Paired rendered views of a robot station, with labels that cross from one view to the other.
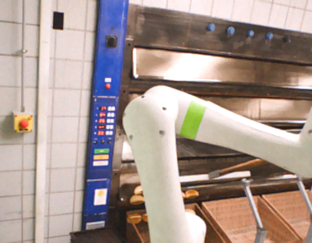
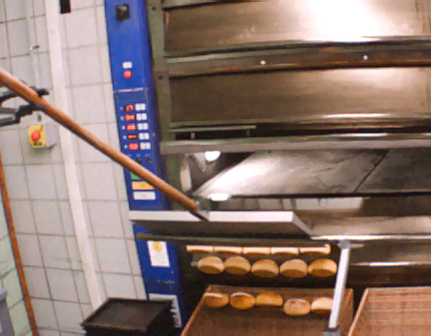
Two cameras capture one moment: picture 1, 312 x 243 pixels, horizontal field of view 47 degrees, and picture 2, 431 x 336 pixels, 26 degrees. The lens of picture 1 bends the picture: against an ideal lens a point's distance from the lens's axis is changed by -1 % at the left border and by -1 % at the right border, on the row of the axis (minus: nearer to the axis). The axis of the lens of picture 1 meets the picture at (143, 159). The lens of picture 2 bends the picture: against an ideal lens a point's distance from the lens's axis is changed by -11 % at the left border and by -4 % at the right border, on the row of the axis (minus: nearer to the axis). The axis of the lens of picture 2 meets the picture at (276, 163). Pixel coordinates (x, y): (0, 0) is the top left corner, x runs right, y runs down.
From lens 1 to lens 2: 2.68 m
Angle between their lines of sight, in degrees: 47
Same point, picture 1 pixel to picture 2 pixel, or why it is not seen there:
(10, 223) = (60, 274)
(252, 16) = not seen: outside the picture
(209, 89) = (320, 56)
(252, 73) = (410, 18)
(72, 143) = (106, 164)
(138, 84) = (182, 63)
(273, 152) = not seen: outside the picture
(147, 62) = (187, 28)
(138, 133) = not seen: outside the picture
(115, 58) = (131, 33)
